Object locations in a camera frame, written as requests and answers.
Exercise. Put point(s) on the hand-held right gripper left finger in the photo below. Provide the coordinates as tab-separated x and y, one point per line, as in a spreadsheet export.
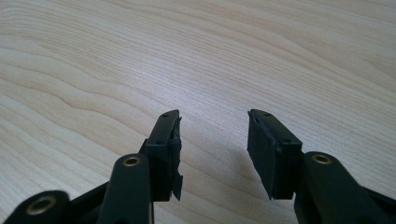
162	155

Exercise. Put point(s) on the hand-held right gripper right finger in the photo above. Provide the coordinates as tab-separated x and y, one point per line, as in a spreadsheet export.
274	161

